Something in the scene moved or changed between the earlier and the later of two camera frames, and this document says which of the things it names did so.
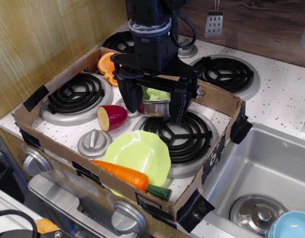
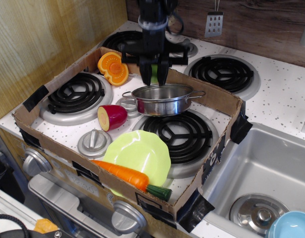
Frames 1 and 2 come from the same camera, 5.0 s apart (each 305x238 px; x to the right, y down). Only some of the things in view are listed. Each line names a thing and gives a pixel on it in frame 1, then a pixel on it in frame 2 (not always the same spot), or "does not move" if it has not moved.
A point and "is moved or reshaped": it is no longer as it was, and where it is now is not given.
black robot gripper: (155, 63) → (154, 51)
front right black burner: (193, 143) does not move
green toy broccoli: (151, 93) is moved or reshaped
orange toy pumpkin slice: (106, 67) does not move
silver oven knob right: (126, 218) does not move
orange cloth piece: (44, 226) does not move
